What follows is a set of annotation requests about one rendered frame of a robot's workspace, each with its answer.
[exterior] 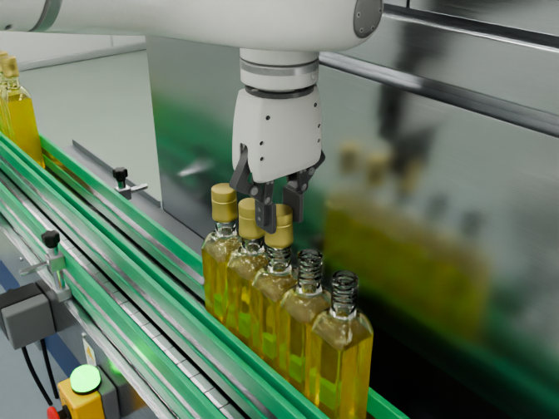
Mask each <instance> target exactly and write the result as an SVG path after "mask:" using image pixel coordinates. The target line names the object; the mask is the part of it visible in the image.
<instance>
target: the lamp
mask: <svg viewBox="0 0 559 419"><path fill-rule="evenodd" d="M100 386H101V378H100V375H99V372H98V370H97V369H96V368H95V367H93V366H91V365H83V366H80V367H78V368H76V369H75V370H74V371H73V373H72V375H71V387H72V391H73V392H74V393H75V394H77V395H79V396H85V395H89V394H92V393H93V392H95V391H96V390H98V388H99V387H100Z"/></svg>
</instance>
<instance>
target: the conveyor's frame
mask: <svg viewBox="0 0 559 419"><path fill-rule="evenodd" d="M0 259H1V260H2V262H3V263H4V264H5V266H6V267H7V268H8V270H9V271H10V272H11V274H12V275H13V277H14V278H15V279H16V280H17V281H18V282H19V284H20V287H21V286H23V285H26V284H29V283H35V284H36V285H37V286H38V287H39V288H40V290H41V291H42V293H43V294H44V295H45V296H46V297H47V299H48V300H49V303H50V307H51V311H52V318H53V322H54V326H55V329H56V332H57V334H58V335H59V337H60V338H61V339H62V341H63V342H64V343H65V344H66V345H67V347H68V348H69V349H70V351H71V352H72V354H73V355H74V356H75V358H76V359H77V361H78V362H79V363H80V364H81V365H82V366H83V365H91V366H93V367H95V366H96V365H97V366H99V367H100V369H101V370H102V371H103V372H104V373H105V374H106V376H107V377H108V378H109V380H110V381H111V382H112V384H113V385H114V386H115V387H116V392H117V397H118V402H119V407H120V412H121V418H122V419H177V417H176V416H175V415H174V414H173V413H172V411H171V410H170V409H169V408H168V407H167V406H166V404H165V403H164V402H163V401H162V400H161V399H160V398H159V396H157V395H156V393H155V392H154V391H153V390H152V389H151V387H150V386H149V385H148V384H147V383H146V381H145V380H144V379H143V378H142V377H141V376H140V374H139V373H138V372H137V371H136V370H135V368H134V367H133V366H132V365H131V364H130V363H129V362H128V361H127V360H126V359H125V358H124V356H123V355H122V353H120V352H119V350H118V349H117V348H116V347H115V346H114V345H113V343H112V342H111V341H110V340H109V339H108V337H107V336H106V335H105V334H104V333H103V332H102V330H101V329H100V328H99V327H98V326H97V325H96V324H95V323H94V322H93V321H92V319H91V318H90V317H89V316H88V315H87V313H86V312H85V311H84V310H83V309H82V307H81V306H80V305H79V304H78V303H77V302H76V300H75V299H74V298H69V299H68V300H69V301H70V302H69V303H67V304H66V305H65V304H64V303H63V302H60V303H59V302H58V301H57V300H56V299H55V297H54V296H53V293H52V287H53V286H56V285H55V280H54V277H53V274H52V273H51V272H50V271H49V269H48V268H46V269H42V270H39V271H37V272H35V273H32V274H29V275H26V276H23V277H22V276H20V274H19V270H20V269H25V268H27V267H30V266H32V265H34V264H39V263H41V262H42V261H41V260H40V259H39V258H38V257H37V256H36V255H35V254H34V253H33V251H32V250H31V249H30V248H29V247H28V245H27V244H26V243H25V242H24V241H23V239H22V238H21V237H20V236H19V235H18V234H17V232H16V231H15V230H14V229H13V228H12V226H11V225H10V224H9V223H8V222H7V221H6V220H5V219H4V218H3V217H2V215H1V214H0Z"/></svg>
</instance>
